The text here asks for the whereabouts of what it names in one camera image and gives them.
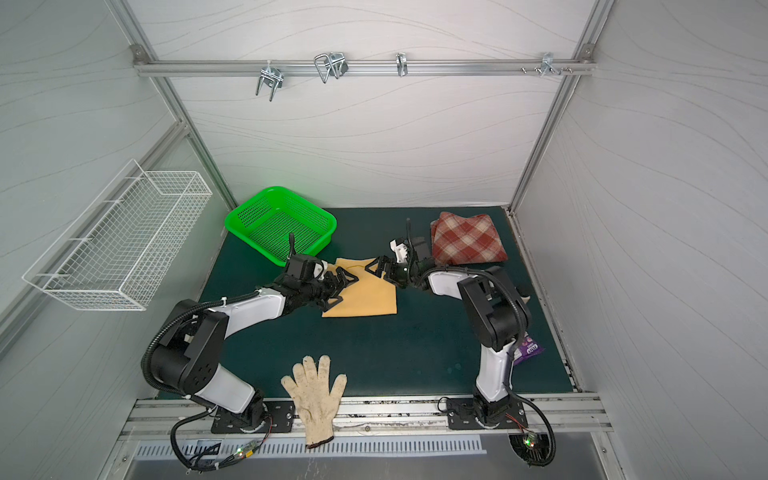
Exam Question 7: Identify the white knit work glove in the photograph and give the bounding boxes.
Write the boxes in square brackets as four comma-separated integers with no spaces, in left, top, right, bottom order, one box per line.
[281,355,347,449]

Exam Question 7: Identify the white wire basket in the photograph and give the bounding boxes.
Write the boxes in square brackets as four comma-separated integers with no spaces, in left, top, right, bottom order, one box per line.
[22,160,212,311]

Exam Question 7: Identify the aluminium cross rail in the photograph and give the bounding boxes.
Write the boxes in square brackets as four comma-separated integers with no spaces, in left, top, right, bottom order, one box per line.
[134,58,597,78]

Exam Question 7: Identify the small beige bottle black cap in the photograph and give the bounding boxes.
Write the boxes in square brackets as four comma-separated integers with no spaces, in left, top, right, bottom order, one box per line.
[517,284,532,298]

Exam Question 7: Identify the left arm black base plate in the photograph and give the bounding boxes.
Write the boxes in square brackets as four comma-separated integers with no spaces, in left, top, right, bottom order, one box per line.
[211,400,295,434]

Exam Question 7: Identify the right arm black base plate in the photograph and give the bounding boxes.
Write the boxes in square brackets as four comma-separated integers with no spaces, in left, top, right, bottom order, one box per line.
[437,397,528,430]

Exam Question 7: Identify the red plaid skirt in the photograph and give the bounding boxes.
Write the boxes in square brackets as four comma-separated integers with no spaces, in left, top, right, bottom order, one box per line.
[430,212,508,265]

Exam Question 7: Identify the metal u-bolt hook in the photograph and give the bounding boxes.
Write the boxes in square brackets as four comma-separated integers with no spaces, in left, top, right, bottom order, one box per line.
[255,64,284,102]
[313,52,349,84]

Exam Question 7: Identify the left base cable bundle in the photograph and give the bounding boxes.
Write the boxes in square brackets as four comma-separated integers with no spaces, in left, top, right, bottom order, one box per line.
[169,407,275,473]

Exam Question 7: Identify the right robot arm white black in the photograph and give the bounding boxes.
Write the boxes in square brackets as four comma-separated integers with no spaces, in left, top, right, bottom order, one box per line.
[365,222,531,426]

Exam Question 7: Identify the purple snack packet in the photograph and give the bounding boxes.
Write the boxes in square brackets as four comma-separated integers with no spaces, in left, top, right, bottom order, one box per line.
[513,335,545,366]

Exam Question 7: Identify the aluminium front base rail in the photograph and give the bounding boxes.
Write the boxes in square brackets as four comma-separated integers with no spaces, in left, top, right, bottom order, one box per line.
[118,393,613,440]

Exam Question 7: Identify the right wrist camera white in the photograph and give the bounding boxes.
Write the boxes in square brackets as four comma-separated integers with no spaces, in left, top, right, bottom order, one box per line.
[390,238,410,264]

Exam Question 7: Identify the yellow tan skirt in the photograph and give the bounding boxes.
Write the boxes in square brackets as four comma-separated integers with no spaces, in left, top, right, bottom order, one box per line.
[322,258,397,318]

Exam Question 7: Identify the base cable bundle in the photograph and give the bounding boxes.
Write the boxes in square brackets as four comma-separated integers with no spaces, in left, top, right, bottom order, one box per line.
[169,407,275,473]
[507,393,558,468]

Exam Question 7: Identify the green plastic basket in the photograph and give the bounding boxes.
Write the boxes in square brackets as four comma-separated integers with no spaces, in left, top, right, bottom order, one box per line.
[225,186,338,267]

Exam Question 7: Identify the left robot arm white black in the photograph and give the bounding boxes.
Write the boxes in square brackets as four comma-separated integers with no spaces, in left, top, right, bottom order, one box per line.
[141,248,359,415]

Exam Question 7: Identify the right base cable bundle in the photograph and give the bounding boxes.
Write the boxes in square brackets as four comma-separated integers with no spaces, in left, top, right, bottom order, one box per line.
[507,393,558,468]

